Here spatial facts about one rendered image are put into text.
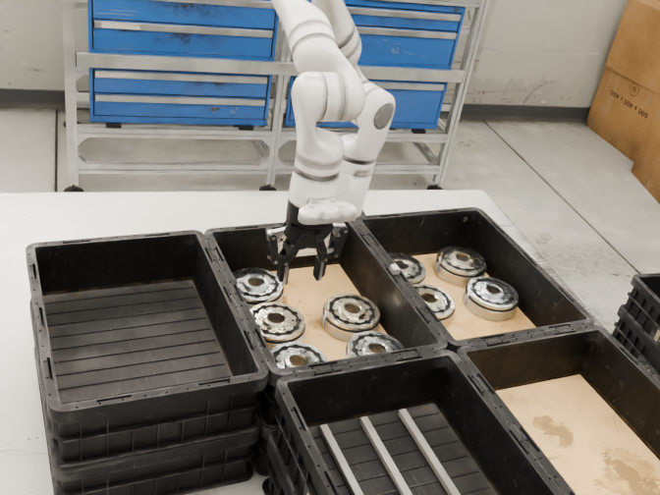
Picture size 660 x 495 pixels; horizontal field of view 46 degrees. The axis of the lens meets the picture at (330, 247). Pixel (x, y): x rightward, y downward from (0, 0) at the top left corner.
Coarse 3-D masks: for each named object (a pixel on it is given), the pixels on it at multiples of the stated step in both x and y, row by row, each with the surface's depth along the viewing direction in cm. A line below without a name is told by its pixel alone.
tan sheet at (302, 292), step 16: (304, 272) 150; (336, 272) 152; (288, 288) 145; (304, 288) 146; (320, 288) 146; (336, 288) 147; (352, 288) 148; (304, 304) 141; (320, 304) 142; (320, 320) 138; (304, 336) 134; (320, 336) 134; (336, 352) 131
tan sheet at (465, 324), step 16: (416, 256) 161; (432, 256) 162; (432, 272) 157; (448, 288) 153; (464, 288) 154; (464, 304) 149; (464, 320) 145; (480, 320) 145; (512, 320) 147; (528, 320) 148; (464, 336) 140; (480, 336) 141
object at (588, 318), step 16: (464, 208) 161; (496, 224) 157; (512, 240) 153; (384, 256) 140; (528, 256) 148; (400, 272) 137; (544, 272) 144; (560, 288) 140; (576, 304) 137; (432, 320) 126; (592, 320) 133; (448, 336) 123; (496, 336) 126; (512, 336) 126
